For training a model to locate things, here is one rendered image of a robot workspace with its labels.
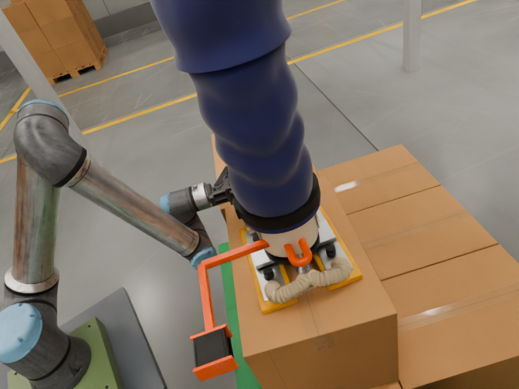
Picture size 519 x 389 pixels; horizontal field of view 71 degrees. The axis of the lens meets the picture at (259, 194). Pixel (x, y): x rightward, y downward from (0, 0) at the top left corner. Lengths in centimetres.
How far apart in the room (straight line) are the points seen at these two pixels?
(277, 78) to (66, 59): 722
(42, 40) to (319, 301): 728
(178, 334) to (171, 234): 127
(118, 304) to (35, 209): 57
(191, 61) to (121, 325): 107
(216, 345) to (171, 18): 65
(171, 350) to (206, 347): 143
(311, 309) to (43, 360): 78
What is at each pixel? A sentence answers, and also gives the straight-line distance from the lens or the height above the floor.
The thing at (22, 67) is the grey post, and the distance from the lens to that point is 383.
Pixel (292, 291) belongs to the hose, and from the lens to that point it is 95.
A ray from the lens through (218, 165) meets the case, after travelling 163.
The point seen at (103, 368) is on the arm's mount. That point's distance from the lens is 137.
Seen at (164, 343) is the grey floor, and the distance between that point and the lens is 233.
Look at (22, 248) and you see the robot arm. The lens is 126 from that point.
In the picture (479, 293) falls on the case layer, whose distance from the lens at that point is 157.
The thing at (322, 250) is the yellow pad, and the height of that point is 98.
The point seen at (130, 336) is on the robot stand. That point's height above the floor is 75.
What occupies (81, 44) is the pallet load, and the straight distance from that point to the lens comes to 772.
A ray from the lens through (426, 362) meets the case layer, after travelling 141.
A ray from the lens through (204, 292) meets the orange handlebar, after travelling 96.
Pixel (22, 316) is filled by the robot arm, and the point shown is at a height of 108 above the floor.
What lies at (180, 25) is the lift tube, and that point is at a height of 168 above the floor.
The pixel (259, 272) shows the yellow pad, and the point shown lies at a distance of 109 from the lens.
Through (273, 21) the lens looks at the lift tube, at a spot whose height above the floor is 164.
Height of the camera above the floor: 182
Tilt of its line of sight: 39 degrees down
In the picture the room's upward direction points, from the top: 18 degrees counter-clockwise
